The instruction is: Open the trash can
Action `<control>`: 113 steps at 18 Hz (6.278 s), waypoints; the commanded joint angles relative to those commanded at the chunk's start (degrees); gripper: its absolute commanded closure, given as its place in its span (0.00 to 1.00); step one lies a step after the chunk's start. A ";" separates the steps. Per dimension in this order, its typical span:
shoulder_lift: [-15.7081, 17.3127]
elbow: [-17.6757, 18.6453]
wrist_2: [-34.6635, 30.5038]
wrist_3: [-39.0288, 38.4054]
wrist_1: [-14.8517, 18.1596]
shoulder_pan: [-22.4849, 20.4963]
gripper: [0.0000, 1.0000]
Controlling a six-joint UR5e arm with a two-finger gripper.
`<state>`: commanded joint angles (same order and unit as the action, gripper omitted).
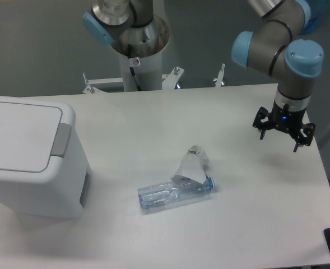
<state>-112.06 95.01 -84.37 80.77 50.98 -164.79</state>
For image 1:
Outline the white metal base frame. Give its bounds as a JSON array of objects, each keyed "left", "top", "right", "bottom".
[{"left": 82, "top": 63, "right": 227, "bottom": 95}]

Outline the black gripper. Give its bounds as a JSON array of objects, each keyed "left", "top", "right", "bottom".
[{"left": 253, "top": 101, "right": 315, "bottom": 152}]

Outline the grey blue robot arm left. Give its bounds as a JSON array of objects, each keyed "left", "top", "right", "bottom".
[{"left": 82, "top": 1, "right": 324, "bottom": 147}]

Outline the crushed clear plastic bottle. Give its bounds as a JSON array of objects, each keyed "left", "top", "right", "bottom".
[{"left": 137, "top": 175, "right": 215, "bottom": 210}]

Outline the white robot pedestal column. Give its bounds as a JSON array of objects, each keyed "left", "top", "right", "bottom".
[{"left": 111, "top": 15, "right": 170, "bottom": 76}]

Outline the black cable on pedestal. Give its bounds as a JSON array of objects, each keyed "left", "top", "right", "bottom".
[{"left": 127, "top": 44, "right": 143, "bottom": 92}]

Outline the crumpled white paper wrapper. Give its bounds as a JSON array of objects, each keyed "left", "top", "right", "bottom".
[{"left": 171, "top": 145, "right": 209, "bottom": 184}]

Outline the white trash can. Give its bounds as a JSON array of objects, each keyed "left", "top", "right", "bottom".
[{"left": 0, "top": 96, "right": 91, "bottom": 218}]

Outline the white trash can lid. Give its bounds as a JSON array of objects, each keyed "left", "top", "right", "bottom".
[{"left": 0, "top": 101, "right": 76, "bottom": 173}]

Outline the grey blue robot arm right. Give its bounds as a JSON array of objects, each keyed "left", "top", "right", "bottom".
[{"left": 231, "top": 1, "right": 324, "bottom": 146}]

